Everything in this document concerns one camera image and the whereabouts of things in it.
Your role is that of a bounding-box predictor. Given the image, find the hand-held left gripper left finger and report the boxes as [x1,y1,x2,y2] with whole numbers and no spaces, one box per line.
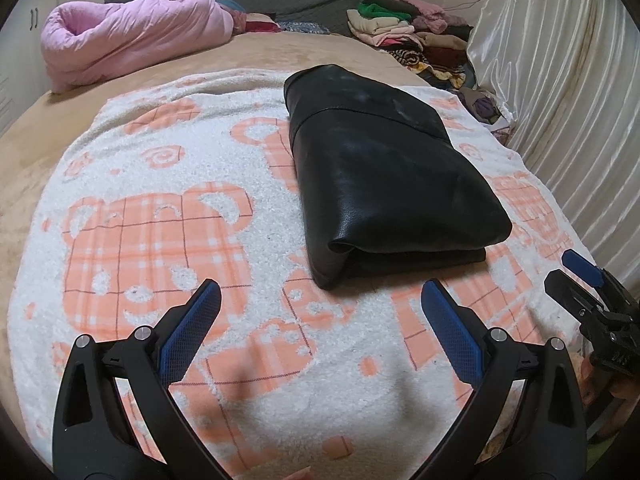
[51,281,226,480]

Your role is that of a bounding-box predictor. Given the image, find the white orange bear print blanket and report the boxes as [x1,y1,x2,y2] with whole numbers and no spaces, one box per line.
[9,71,601,480]

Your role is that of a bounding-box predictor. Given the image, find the white satin curtain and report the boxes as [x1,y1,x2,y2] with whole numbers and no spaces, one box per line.
[467,0,640,281]

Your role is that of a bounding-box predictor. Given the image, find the pile of folded clothes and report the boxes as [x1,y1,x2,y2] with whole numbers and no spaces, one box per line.
[346,0,516,131]

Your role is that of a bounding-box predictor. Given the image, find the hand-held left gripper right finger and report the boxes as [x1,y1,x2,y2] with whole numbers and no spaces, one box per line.
[415,281,589,480]

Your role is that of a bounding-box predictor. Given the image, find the tan plush bed sheet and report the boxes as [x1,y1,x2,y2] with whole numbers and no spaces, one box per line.
[0,30,436,311]

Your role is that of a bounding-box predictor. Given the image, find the folded colourful cloths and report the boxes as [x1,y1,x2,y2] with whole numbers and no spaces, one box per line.
[220,0,331,36]

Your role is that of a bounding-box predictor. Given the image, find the black leather jacket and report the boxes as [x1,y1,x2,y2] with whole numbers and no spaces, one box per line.
[283,64,513,290]

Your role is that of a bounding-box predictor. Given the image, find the white wardrobe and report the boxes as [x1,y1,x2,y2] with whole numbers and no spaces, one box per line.
[0,0,51,136]

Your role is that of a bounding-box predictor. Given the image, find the pink quilt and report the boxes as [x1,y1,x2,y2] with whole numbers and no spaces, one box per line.
[41,0,236,95]

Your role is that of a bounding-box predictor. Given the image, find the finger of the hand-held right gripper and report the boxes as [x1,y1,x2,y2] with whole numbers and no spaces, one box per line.
[544,270,608,323]
[561,250,631,311]

